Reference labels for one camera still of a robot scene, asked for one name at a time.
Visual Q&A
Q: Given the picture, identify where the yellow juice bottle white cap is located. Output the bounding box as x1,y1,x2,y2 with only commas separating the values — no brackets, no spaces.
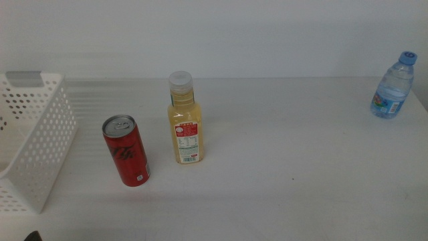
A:
167,70,205,165

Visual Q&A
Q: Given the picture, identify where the red cola can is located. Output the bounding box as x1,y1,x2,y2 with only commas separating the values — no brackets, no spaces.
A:
102,114,151,187

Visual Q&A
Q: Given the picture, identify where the clear water bottle blue cap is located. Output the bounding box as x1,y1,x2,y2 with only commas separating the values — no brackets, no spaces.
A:
370,51,418,120

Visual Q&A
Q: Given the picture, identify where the white perforated plastic basket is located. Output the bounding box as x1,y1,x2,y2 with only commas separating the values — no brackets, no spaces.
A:
0,70,78,215

